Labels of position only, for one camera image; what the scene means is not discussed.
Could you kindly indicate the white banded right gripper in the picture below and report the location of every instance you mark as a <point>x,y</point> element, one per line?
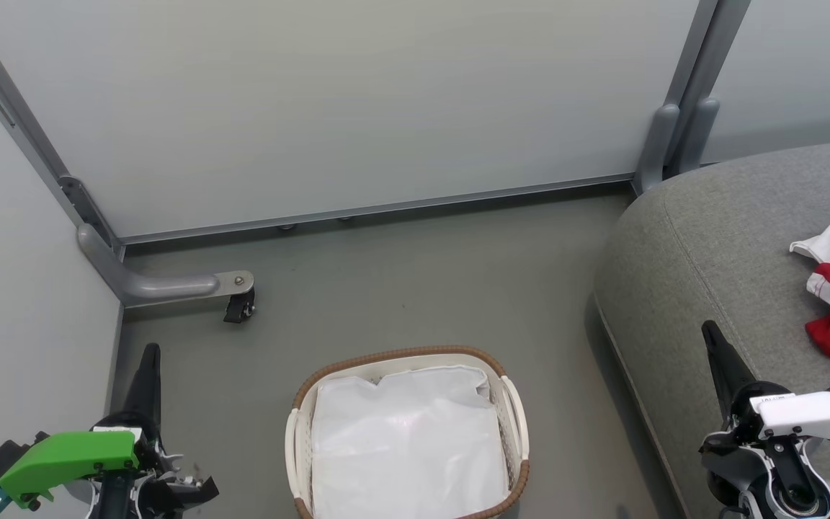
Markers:
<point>811,418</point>

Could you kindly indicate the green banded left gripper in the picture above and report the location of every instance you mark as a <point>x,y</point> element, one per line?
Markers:
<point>69,454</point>

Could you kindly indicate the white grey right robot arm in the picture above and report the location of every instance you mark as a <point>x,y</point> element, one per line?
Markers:
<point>782,476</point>

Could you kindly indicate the white basket with brown rim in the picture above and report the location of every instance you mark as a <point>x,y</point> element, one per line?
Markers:
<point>298,454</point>

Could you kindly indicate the black caster wheel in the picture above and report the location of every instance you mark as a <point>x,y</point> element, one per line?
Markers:
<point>240,308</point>

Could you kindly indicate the grey fabric sofa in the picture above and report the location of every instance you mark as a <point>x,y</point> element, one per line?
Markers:
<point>710,238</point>

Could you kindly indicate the grey rounded partition foot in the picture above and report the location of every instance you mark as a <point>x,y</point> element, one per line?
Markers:
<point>699,133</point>
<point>658,148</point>

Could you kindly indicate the grey curved partition foot bracket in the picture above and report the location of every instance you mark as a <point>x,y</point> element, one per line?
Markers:
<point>163,287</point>

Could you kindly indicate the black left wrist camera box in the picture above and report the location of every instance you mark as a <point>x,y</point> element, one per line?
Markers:
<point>1,454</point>

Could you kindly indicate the grey metal partition bottom rail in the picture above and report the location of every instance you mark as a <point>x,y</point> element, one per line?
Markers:
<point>386,207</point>

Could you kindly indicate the grey metal partition post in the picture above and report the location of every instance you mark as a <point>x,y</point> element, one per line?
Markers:
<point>714,43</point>
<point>11,101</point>

